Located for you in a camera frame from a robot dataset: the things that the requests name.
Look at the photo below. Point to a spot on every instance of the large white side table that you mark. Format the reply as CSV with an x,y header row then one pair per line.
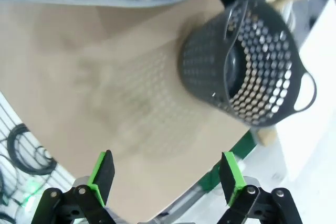
x,y
315,77

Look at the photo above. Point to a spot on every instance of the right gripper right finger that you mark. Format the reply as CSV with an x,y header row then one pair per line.
x,y
229,179

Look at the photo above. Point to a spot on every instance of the black perforated plastic basket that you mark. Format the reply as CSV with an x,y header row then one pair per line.
x,y
204,58

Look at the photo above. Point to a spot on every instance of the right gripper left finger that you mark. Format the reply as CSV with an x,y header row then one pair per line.
x,y
102,176

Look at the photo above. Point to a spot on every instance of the small tan block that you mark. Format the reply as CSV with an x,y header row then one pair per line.
x,y
266,136

